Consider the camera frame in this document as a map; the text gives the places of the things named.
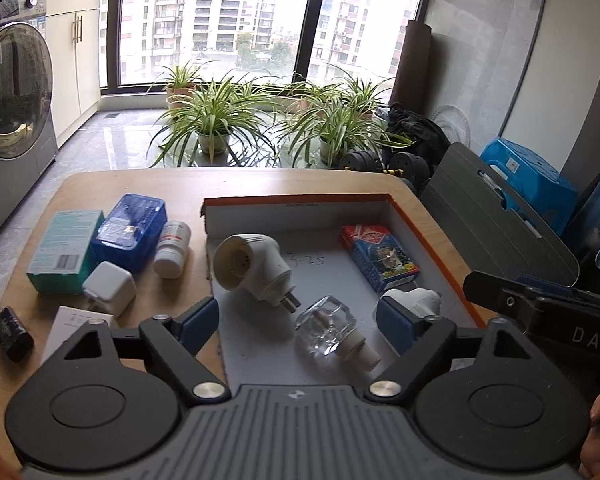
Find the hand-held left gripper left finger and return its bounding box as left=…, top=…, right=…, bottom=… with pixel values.
left=60, top=296, right=231, bottom=404

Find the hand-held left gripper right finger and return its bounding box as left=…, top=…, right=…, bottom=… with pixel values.
left=366, top=296, right=531, bottom=402

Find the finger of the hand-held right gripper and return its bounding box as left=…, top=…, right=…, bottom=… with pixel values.
left=462, top=270, right=581, bottom=332

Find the white plug-in heater green logo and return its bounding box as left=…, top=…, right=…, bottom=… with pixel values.
left=380, top=287, right=442, bottom=331

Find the red blue playing card pack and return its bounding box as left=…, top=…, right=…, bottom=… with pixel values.
left=340, top=223, right=421, bottom=293

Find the clear bottle grey cap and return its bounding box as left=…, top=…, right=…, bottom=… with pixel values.
left=294, top=296, right=382, bottom=372

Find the white round-mouth plug-in heater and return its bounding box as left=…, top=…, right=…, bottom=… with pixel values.
left=213, top=233, right=302, bottom=316

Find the white cube charger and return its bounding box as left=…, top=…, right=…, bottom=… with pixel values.
left=81, top=261, right=137, bottom=318

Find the white charger carton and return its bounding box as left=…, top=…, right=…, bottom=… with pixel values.
left=44, top=305, right=116, bottom=361

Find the orange-edged cardboard box tray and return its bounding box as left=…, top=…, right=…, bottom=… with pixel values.
left=201, top=192, right=498, bottom=386

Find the teal cardboard box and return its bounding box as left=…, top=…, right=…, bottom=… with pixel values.
left=26, top=209, right=106, bottom=295

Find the small black packet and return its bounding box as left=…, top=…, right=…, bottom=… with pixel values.
left=0, top=307, right=35, bottom=363

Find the person's right hand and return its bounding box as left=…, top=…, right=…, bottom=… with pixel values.
left=580, top=389, right=600, bottom=478

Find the white pill bottle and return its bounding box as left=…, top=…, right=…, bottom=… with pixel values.
left=153, top=220, right=192, bottom=280

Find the blue plastic box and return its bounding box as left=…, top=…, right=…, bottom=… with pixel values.
left=90, top=193, right=168, bottom=276

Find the blue plastic stool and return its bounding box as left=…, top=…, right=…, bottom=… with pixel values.
left=480, top=137, right=580, bottom=238

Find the black dumbbell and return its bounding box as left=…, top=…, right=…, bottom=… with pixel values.
left=386, top=152, right=432, bottom=196
left=340, top=150, right=385, bottom=172

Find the white fan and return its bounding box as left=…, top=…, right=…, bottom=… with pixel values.
left=432, top=105, right=473, bottom=148

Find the black bag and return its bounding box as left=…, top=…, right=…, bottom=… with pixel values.
left=385, top=102, right=453, bottom=166

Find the potted spider plant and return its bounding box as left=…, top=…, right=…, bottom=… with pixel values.
left=267, top=92, right=413, bottom=171
left=147, top=57, right=221, bottom=111
left=147, top=77, right=281, bottom=168
left=325, top=65, right=396, bottom=121
left=240, top=72, right=331, bottom=116

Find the brown rolled mat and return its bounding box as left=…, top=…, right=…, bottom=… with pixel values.
left=389, top=20, right=432, bottom=111

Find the grey washing machine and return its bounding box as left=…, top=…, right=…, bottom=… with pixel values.
left=0, top=0, right=59, bottom=241

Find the grey hose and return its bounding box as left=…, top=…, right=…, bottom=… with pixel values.
left=500, top=0, right=553, bottom=133

